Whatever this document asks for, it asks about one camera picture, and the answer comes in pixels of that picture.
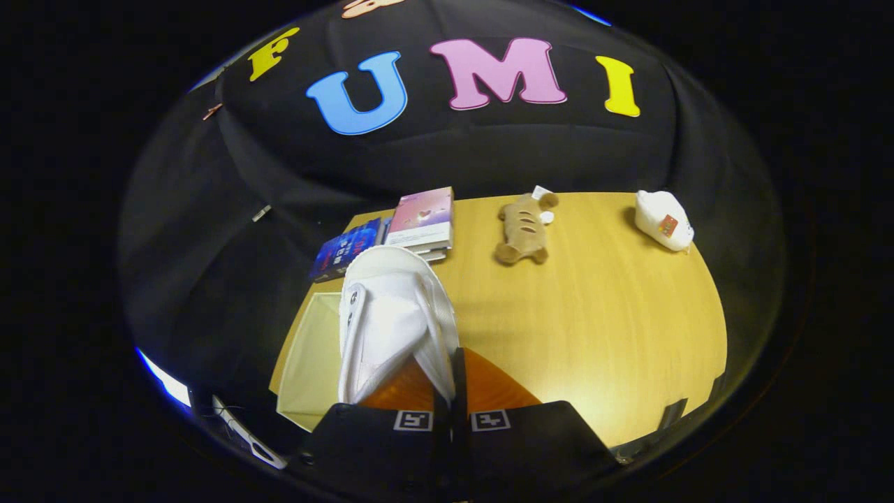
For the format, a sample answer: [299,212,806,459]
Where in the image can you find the green fabric storage box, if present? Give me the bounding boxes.
[276,292,350,433]

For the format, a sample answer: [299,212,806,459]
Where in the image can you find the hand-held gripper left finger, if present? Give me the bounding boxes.
[299,360,449,501]

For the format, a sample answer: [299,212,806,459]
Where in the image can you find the dark blue book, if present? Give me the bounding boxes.
[309,217,384,283]

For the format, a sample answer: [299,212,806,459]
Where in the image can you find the black clamp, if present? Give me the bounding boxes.
[659,398,689,431]

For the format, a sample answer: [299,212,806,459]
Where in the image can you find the brown bread plush toy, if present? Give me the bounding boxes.
[494,185,560,266]

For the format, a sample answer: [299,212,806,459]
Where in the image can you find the white canvas shoe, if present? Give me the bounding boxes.
[338,245,461,407]

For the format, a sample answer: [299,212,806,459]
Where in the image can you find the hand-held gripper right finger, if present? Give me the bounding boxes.
[451,347,620,498]

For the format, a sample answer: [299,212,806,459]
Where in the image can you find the lit computer screen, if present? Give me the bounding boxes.
[136,347,191,408]

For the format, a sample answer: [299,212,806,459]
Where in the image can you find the white metal bar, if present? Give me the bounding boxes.
[212,394,288,470]

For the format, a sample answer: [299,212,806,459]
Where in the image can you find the white plush toy red label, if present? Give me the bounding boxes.
[634,189,696,253]

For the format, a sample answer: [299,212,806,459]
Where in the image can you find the pink cover book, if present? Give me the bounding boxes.
[385,187,455,249]

